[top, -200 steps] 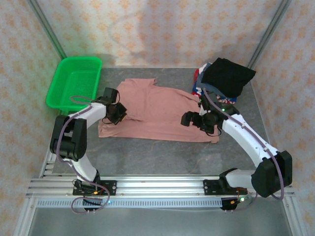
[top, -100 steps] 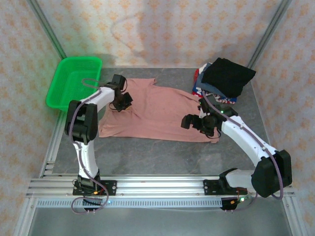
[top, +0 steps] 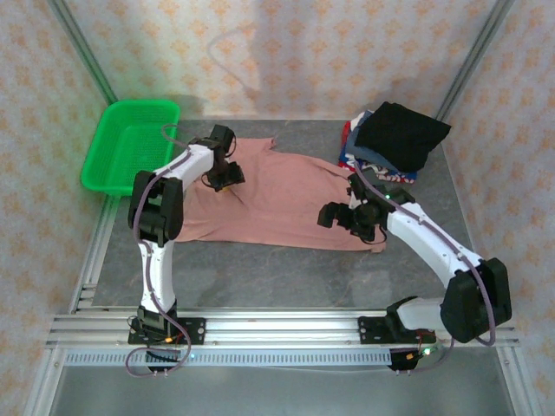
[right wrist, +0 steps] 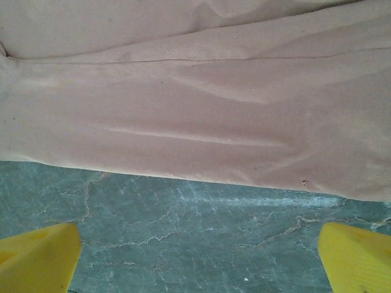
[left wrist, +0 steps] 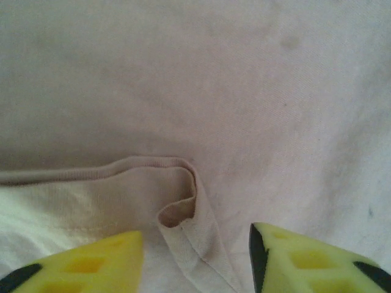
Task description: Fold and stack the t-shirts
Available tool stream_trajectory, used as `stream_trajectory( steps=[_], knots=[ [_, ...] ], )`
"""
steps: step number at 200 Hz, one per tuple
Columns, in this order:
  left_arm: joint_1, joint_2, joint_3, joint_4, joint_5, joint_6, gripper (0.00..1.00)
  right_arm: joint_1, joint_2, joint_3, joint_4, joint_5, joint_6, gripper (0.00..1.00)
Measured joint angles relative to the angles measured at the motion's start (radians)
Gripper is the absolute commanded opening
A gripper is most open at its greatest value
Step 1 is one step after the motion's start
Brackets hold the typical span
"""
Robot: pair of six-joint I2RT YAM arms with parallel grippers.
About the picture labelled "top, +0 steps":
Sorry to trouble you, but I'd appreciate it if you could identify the pink t-shirt with pixel print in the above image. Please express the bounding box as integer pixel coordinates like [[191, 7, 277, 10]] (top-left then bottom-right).
[[178, 136, 387, 255]]

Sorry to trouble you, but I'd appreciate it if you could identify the red blue printed folded t-shirt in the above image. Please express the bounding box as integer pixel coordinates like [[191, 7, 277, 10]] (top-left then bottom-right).
[[336, 120, 420, 185]]

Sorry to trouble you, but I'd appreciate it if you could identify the slate blue folded t-shirt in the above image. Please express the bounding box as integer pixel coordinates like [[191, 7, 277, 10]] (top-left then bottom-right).
[[345, 110, 402, 173]]

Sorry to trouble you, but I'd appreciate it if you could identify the pale grey folded t-shirt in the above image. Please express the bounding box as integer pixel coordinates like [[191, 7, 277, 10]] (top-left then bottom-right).
[[349, 109, 375, 131]]

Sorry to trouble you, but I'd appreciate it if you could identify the black folded t-shirt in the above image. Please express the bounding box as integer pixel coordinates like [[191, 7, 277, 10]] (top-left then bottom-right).
[[354, 101, 453, 173]]

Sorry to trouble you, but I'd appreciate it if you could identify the green plastic basket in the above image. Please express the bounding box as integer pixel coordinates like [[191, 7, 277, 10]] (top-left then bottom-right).
[[80, 98, 181, 198]]

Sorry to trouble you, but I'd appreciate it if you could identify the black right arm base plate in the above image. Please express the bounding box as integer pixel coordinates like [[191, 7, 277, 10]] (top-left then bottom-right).
[[357, 315, 435, 347]]

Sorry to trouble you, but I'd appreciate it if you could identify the aluminium mounting rail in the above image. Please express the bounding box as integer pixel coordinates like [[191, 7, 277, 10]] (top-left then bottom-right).
[[45, 308, 520, 350]]

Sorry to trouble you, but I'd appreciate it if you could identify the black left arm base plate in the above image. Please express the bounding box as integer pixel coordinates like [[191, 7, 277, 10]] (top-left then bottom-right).
[[127, 317, 207, 347]]

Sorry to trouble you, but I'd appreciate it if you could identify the white slotted cable duct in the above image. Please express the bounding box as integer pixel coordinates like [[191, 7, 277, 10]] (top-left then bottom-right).
[[63, 348, 394, 368]]

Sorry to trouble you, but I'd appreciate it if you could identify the black wiring bracket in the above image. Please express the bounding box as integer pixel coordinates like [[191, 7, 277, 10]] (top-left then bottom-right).
[[387, 345, 439, 374]]

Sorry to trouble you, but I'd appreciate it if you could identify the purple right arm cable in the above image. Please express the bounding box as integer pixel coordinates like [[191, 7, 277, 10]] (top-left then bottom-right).
[[352, 159, 499, 374]]

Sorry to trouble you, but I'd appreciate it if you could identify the aluminium corner post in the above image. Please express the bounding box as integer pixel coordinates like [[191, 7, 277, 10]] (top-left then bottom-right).
[[46, 0, 119, 105], [434, 0, 517, 122]]

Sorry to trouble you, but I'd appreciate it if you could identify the aluminium frame leg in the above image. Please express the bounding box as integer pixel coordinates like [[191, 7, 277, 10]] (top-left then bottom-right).
[[496, 346, 534, 416], [23, 348, 66, 416]]

